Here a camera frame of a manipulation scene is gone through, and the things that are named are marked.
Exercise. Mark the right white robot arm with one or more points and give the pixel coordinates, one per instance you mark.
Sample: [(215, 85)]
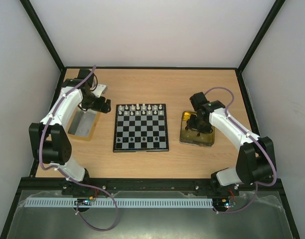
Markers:
[(256, 162)]

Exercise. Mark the black aluminium frame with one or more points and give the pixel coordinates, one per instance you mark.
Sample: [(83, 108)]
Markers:
[(150, 71)]

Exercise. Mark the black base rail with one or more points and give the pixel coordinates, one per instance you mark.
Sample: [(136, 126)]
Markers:
[(198, 187)]

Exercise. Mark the black silver chess board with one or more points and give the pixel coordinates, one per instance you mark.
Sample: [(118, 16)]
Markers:
[(147, 121)]

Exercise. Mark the gold tin with black pieces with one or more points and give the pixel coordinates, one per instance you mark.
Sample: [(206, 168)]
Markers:
[(188, 136)]

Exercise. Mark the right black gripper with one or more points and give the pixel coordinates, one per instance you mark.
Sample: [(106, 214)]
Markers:
[(197, 126)]

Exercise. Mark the white slotted cable duct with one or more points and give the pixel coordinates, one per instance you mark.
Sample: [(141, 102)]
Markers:
[(120, 203)]

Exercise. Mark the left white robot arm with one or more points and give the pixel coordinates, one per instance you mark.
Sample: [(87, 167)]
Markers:
[(49, 141)]

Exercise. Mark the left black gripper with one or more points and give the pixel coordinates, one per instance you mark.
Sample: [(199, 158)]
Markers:
[(99, 107)]

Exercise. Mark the silver gold tin lid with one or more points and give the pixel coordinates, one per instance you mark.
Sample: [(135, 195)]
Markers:
[(82, 124)]

